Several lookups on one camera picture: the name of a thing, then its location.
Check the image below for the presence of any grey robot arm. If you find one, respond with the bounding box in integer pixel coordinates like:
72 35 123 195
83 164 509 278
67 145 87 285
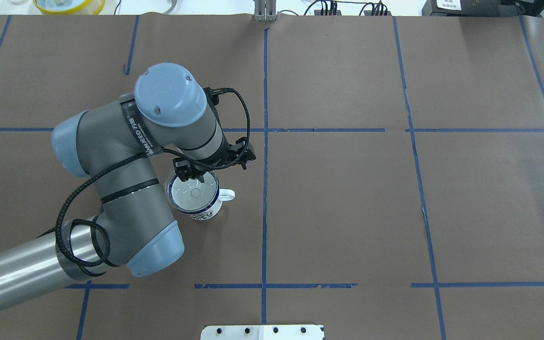
0 63 255 312

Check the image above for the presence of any yellow tape roll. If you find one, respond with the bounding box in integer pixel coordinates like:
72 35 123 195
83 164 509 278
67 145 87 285
32 0 106 15

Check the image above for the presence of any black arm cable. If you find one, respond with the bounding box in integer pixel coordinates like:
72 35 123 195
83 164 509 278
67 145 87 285
55 87 252 278

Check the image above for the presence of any aluminium frame post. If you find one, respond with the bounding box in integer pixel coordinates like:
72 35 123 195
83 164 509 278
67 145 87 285
253 0 278 22

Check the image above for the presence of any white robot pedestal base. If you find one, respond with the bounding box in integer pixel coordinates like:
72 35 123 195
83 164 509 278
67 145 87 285
199 323 325 340

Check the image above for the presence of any black desktop computer box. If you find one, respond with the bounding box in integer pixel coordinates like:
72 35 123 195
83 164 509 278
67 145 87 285
421 0 520 17

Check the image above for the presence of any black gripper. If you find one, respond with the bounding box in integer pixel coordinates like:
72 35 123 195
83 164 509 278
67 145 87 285
173 137 257 183

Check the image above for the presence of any white enamel mug blue rim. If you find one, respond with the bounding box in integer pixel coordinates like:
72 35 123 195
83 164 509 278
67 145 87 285
174 181 236 221

